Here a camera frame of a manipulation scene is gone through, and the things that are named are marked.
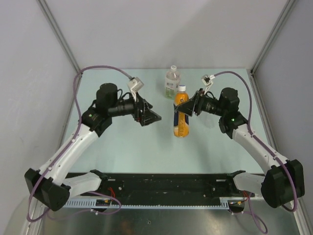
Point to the right aluminium corner post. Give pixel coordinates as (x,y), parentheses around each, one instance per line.
(278,26)

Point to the green label tea bottle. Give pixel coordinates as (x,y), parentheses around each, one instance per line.
(172,81)

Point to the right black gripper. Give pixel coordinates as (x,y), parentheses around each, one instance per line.
(188,106)

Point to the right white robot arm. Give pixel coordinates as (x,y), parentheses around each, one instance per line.
(283,179)

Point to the white slotted cable duct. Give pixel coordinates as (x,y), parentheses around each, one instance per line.
(100,203)

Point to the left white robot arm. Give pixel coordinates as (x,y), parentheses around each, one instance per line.
(50,184)

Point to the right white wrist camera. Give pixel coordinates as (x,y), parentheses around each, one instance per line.
(207,81)

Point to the clear plastic bottle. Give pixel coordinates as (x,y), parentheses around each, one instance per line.
(210,121)

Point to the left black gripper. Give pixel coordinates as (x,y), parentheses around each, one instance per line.
(149,117)

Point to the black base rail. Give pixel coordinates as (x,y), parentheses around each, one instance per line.
(171,189)

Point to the orange milk tea bottle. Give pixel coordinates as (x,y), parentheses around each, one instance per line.
(181,120)

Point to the left aluminium corner post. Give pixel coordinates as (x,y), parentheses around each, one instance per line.
(58,33)

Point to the aluminium corner post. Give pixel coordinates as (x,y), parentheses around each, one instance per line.
(278,26)
(58,33)

